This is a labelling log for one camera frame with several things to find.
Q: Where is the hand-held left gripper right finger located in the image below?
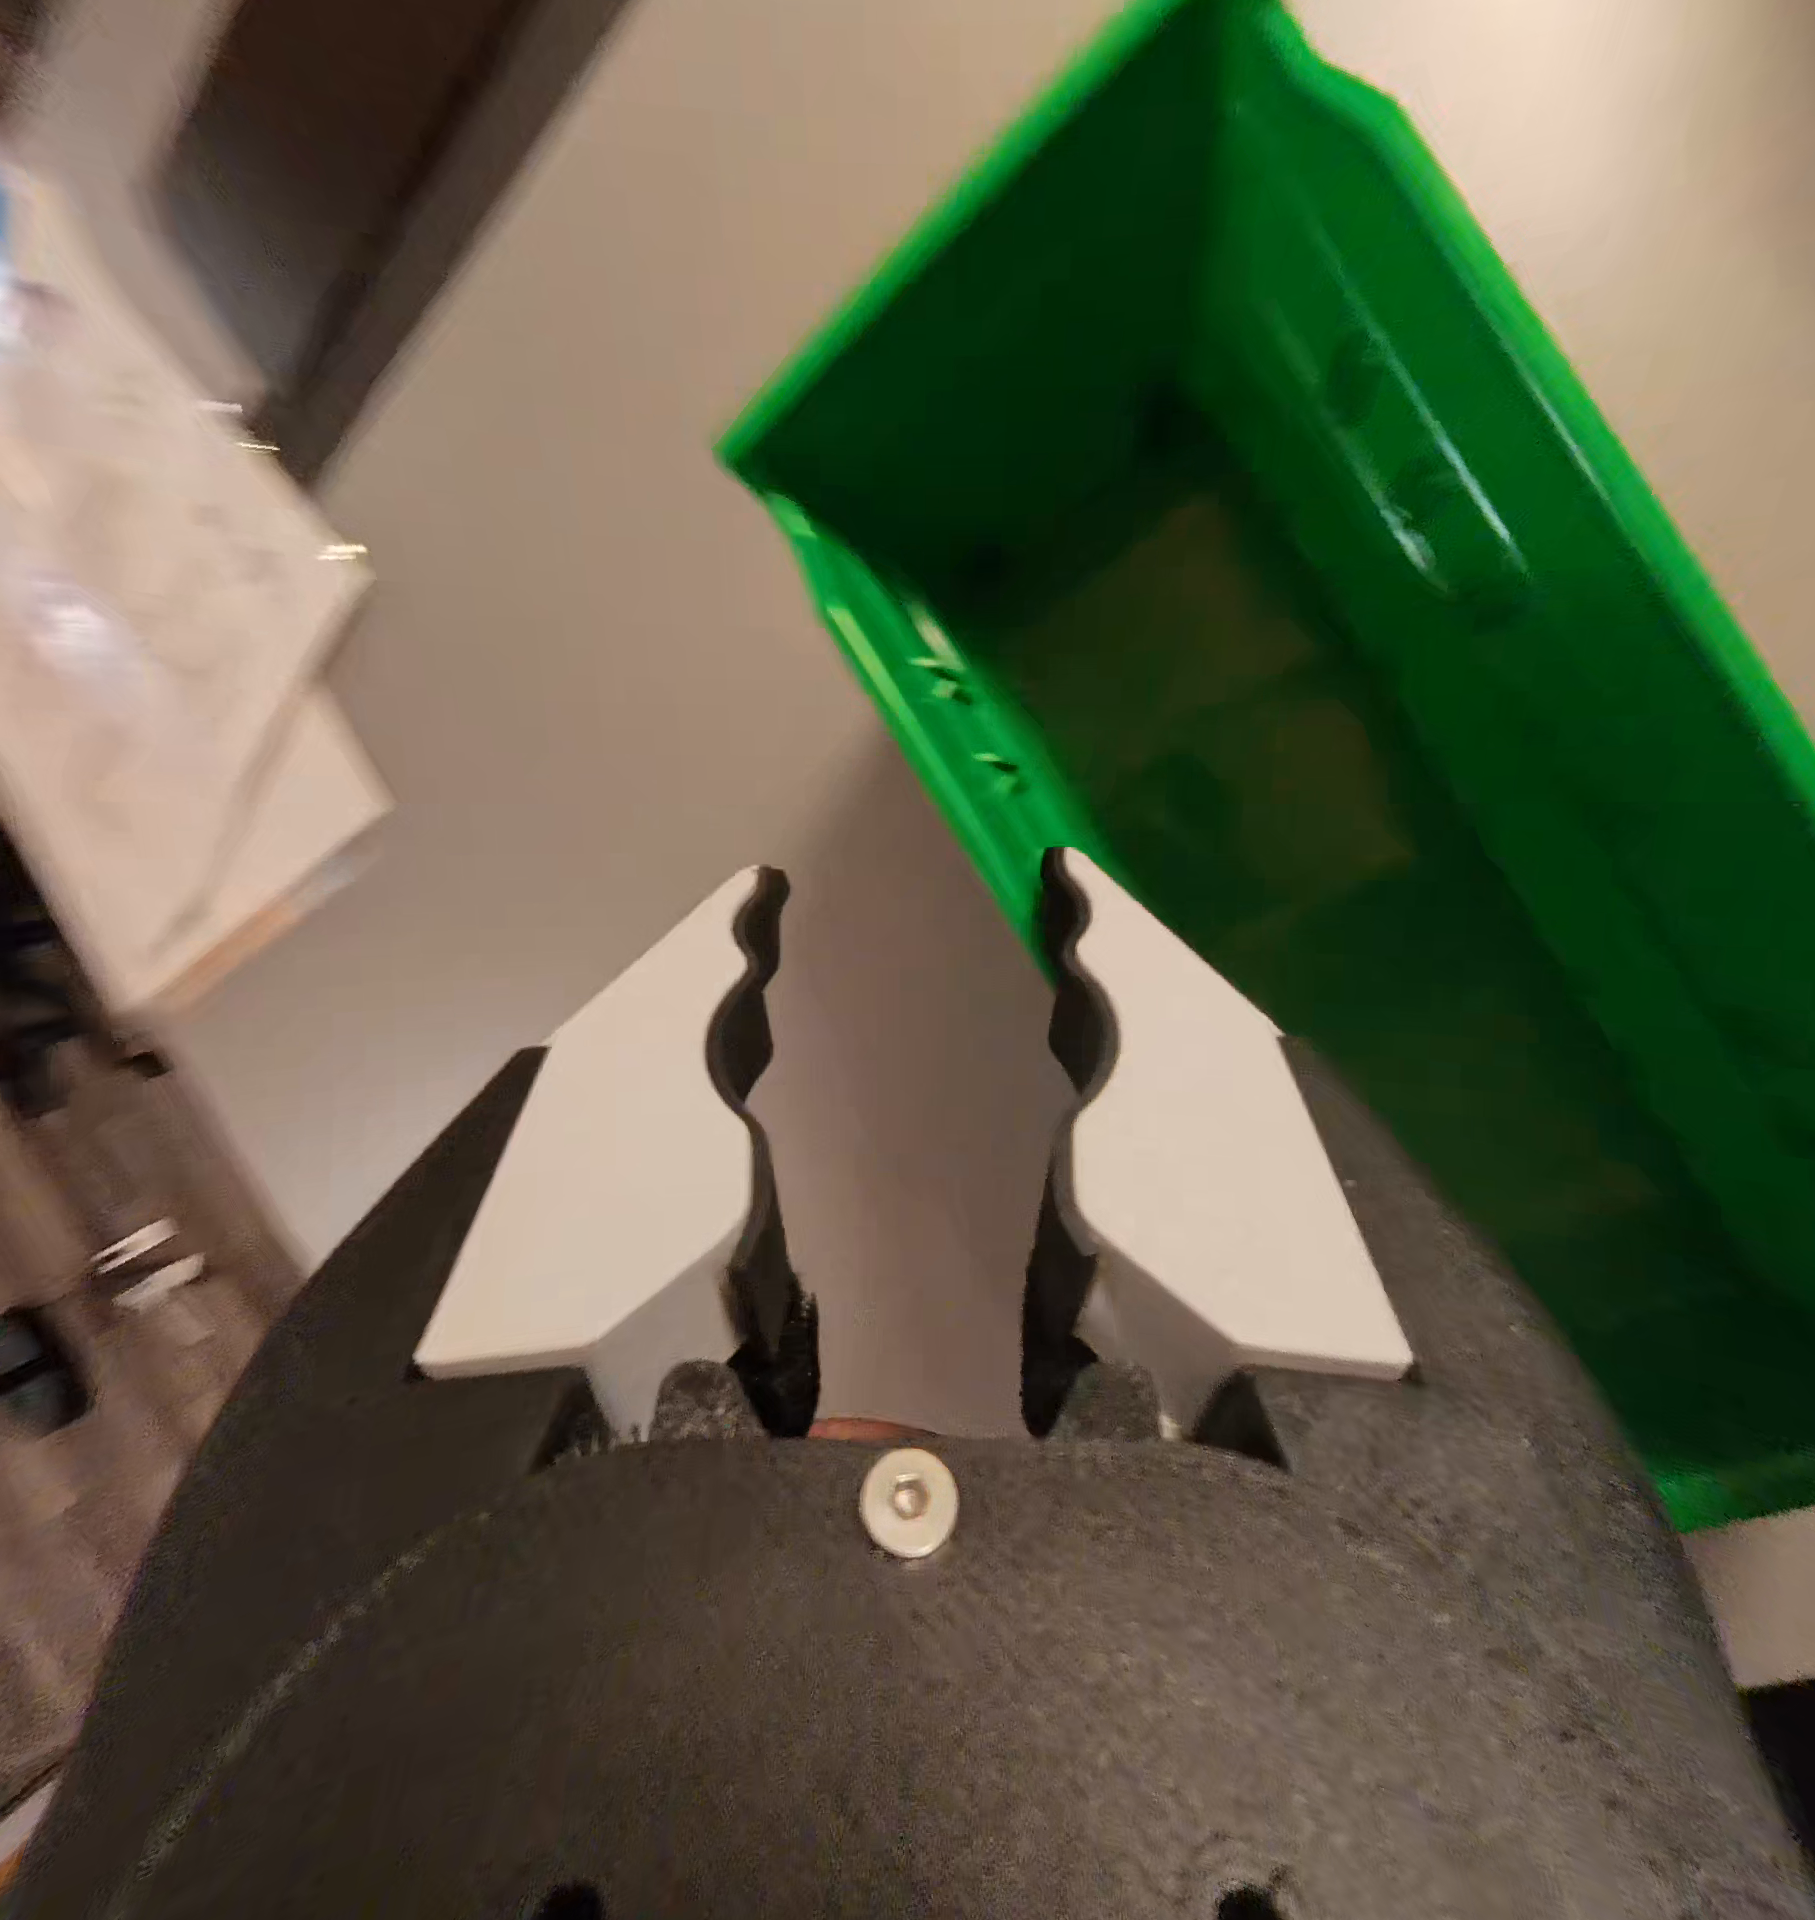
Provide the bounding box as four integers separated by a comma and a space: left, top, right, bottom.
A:
1019, 842, 1417, 1444

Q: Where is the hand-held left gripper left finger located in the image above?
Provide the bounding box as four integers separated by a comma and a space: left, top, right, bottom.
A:
413, 863, 826, 1438

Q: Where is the green plastic bin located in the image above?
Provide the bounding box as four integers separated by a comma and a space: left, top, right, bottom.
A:
711, 0, 1815, 1539

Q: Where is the printed paper sheet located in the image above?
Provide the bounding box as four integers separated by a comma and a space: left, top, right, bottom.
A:
0, 90, 393, 1027

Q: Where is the dark brown desk hatch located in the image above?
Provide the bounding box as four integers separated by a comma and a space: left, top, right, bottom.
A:
161, 0, 616, 484

